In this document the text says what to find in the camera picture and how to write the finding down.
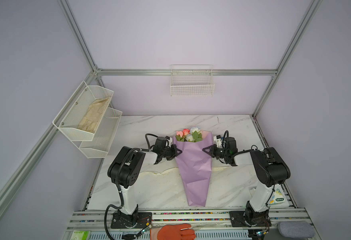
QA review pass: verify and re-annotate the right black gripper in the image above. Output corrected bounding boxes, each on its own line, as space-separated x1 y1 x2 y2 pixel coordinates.
203 145 229 159

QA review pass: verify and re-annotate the pink purple wrapping paper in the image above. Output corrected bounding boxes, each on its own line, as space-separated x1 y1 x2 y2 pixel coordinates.
173 131 213 207

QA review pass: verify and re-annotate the deep pink fake rose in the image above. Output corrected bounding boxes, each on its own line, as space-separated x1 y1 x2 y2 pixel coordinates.
182 129 190 136

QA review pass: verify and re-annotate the white fake rose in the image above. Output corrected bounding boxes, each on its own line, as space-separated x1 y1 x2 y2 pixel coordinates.
190 127 202 143

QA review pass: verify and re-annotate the cream ribbon roll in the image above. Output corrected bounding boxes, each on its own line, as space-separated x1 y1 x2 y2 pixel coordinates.
139 167 229 177

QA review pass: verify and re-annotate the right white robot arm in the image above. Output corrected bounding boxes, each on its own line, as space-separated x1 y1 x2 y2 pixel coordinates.
202 131 291 227

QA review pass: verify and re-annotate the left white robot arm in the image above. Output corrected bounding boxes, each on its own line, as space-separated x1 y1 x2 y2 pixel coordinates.
104 133 182 240

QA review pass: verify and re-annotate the orange rubber glove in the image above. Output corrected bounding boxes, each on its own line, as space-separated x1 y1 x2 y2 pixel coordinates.
150 224 196 240

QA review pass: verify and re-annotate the lower white mesh shelf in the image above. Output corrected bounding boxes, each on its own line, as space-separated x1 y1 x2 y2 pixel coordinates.
79 108 123 159

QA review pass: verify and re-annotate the white mesh shelf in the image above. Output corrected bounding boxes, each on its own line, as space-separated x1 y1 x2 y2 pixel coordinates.
53 82 114 142
79 108 123 159

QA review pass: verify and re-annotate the colourful tissue pack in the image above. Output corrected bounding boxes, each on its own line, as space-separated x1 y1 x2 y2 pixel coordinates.
268 185 289 208

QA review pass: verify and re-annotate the beige cloth in shelf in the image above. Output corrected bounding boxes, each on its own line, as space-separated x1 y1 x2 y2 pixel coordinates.
77 97 111 134

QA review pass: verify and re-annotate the upper white mesh shelf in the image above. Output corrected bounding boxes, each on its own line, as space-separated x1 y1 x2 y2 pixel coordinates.
53 82 114 142

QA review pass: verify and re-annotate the grey cloth pad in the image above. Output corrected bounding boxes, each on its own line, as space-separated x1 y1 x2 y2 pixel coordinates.
278 222 315 239

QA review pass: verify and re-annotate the green white packet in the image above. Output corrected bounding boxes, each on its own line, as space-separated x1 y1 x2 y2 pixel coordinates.
70 231 91 240

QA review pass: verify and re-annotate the white wire wall basket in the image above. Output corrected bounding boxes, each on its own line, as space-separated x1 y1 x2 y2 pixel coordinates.
170 65 215 97

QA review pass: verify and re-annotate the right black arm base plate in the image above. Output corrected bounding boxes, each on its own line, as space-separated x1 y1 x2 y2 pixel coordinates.
229 207 271 228

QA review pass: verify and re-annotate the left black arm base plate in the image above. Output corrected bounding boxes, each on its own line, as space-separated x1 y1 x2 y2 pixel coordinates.
110 209 153 229

